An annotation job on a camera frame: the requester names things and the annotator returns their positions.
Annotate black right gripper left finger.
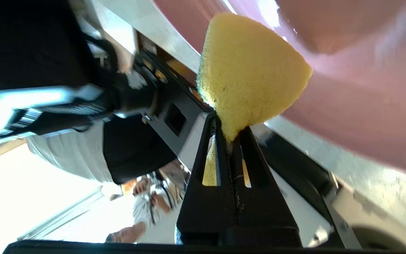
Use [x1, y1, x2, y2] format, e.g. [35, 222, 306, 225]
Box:
[177, 111, 239, 247]

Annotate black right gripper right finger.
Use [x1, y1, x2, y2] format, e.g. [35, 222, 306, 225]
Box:
[229, 125, 302, 247]

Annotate yellow green sponge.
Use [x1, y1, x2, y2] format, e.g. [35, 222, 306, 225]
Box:
[197, 12, 313, 187]

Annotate pink plate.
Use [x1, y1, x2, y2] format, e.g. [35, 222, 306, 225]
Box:
[154, 0, 406, 175]

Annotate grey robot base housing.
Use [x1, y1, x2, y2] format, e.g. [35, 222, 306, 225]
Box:
[325, 176, 406, 251]

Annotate white shirt person torso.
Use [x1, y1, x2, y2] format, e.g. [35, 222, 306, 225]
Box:
[133, 161, 191, 244]
[27, 122, 113, 183]

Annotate dark haired person head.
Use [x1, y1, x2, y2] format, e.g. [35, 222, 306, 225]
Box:
[105, 222, 146, 244]

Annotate black trousers person legs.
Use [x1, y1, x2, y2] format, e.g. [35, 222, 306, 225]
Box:
[103, 115, 177, 185]

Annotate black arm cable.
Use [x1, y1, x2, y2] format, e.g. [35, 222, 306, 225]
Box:
[0, 104, 112, 136]

